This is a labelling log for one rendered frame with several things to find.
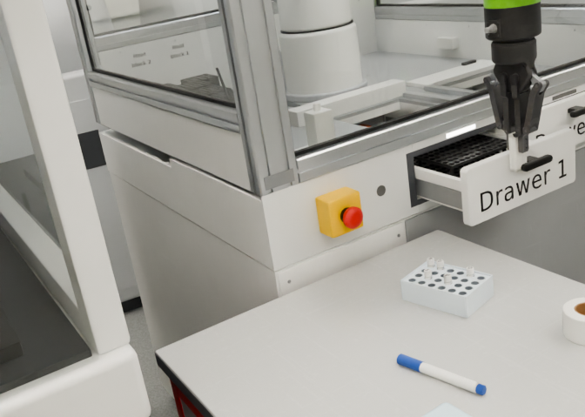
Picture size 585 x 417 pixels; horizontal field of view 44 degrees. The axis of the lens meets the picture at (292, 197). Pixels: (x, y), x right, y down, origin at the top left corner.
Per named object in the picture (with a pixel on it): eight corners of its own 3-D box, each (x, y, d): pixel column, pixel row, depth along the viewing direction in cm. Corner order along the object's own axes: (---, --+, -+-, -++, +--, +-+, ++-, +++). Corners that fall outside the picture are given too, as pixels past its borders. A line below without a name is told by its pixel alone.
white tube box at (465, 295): (494, 295, 118) (493, 274, 117) (467, 319, 112) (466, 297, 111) (429, 279, 126) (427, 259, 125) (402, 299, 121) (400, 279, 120)
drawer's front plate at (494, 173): (575, 181, 143) (574, 128, 139) (470, 227, 130) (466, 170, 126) (568, 179, 145) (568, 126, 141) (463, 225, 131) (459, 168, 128)
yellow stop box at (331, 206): (366, 227, 131) (362, 191, 129) (334, 240, 128) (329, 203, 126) (350, 220, 136) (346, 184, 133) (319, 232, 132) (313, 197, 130)
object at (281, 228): (629, 126, 175) (630, 67, 170) (274, 272, 129) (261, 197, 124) (384, 88, 253) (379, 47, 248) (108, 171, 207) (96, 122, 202)
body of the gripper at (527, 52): (479, 41, 125) (481, 93, 128) (517, 43, 118) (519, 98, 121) (509, 33, 128) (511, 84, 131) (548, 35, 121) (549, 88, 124)
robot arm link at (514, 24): (555, -3, 120) (513, -2, 127) (507, 10, 114) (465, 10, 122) (556, 34, 122) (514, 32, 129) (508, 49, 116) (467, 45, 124)
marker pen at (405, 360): (487, 393, 95) (487, 382, 94) (480, 399, 94) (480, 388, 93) (403, 360, 104) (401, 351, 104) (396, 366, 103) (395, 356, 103)
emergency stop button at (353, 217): (366, 225, 128) (364, 205, 127) (348, 232, 127) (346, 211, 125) (356, 221, 131) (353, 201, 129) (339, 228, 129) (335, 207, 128)
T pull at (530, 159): (553, 161, 133) (553, 154, 132) (525, 172, 129) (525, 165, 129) (537, 158, 136) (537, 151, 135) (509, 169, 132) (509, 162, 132)
